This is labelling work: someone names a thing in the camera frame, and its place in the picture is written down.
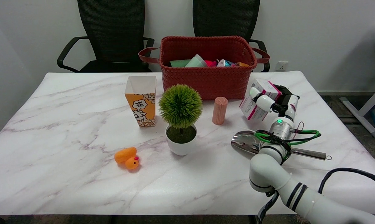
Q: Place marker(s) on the green ball plant white pot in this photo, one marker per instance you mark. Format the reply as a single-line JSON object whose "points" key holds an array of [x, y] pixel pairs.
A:
{"points": [[180, 107]]}

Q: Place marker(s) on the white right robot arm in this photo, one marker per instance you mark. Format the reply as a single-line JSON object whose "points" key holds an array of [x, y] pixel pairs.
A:
{"points": [[274, 174]]}

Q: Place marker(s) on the pink wooden cylinder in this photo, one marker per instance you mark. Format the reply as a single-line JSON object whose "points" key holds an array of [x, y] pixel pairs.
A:
{"points": [[219, 110]]}

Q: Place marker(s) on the orange rubber duck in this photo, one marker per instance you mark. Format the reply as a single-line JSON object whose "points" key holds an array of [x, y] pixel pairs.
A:
{"points": [[126, 157]]}

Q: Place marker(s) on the white desk frame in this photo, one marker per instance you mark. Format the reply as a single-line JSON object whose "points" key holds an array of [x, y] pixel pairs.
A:
{"points": [[366, 109]]}

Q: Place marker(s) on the mint green cup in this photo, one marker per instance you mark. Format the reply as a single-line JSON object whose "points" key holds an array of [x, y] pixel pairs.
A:
{"points": [[196, 61]]}

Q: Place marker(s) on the dark green cup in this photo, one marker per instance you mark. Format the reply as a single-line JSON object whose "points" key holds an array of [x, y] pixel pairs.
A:
{"points": [[178, 63]]}

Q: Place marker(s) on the small orange item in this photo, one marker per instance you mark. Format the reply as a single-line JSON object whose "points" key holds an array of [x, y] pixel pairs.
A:
{"points": [[242, 64]]}

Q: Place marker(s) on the red woven basket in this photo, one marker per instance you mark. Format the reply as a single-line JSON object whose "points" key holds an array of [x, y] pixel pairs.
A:
{"points": [[207, 81]]}

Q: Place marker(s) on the orange popcorn paper box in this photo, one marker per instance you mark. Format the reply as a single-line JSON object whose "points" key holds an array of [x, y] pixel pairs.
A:
{"points": [[141, 102]]}

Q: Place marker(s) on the shiny metal scoop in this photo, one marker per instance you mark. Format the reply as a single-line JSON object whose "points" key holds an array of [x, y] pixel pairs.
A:
{"points": [[242, 141]]}

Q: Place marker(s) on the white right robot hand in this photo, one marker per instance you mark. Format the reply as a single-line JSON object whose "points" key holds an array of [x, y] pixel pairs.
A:
{"points": [[265, 102]]}

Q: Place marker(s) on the white wall socket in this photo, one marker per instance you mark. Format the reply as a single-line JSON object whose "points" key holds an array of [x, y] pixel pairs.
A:
{"points": [[281, 66]]}

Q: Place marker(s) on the white blue small item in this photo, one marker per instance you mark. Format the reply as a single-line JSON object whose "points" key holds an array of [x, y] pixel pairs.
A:
{"points": [[224, 63]]}

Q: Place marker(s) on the white pink paper box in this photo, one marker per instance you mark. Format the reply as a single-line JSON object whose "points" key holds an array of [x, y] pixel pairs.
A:
{"points": [[268, 87]]}

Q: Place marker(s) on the pink toy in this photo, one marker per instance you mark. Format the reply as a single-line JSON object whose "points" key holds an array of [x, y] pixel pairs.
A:
{"points": [[210, 63]]}

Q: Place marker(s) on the black mesh office chair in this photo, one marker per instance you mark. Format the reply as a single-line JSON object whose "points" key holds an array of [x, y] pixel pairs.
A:
{"points": [[112, 34], [226, 18]]}

